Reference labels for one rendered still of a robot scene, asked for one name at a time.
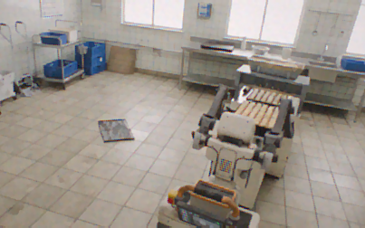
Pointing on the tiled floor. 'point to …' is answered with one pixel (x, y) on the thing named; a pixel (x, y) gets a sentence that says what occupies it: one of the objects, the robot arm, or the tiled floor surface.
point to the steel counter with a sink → (318, 68)
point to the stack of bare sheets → (115, 130)
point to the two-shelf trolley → (58, 58)
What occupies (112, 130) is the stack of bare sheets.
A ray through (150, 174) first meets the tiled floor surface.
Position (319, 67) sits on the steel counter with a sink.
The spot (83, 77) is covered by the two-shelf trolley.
